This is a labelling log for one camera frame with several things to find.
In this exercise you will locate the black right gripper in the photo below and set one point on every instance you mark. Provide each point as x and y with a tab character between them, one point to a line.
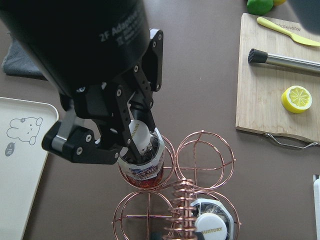
78	43

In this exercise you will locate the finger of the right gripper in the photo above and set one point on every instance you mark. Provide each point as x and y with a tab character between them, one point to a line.
143	75
96	125

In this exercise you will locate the copper wire bottle basket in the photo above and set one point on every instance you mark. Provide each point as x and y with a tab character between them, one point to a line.
203	162

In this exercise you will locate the cream serving tray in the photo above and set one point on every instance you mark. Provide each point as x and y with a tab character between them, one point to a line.
23	125

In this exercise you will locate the grey folded cloth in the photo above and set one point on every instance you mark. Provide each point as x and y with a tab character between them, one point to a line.
18	63

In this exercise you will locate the steel muddler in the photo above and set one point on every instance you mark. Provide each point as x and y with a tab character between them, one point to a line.
262	57

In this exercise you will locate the bamboo cutting board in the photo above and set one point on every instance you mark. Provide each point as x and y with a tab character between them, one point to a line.
259	108

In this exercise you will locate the green lime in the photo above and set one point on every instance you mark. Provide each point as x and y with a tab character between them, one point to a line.
259	7

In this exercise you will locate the yellow lemon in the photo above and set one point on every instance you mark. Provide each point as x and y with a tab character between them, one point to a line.
278	2

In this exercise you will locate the half lemon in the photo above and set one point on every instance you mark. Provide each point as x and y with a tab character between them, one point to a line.
296	99

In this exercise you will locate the yellow plastic knife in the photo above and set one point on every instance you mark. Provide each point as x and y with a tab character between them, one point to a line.
296	38

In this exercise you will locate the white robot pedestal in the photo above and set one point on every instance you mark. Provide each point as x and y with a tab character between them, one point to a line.
316	193

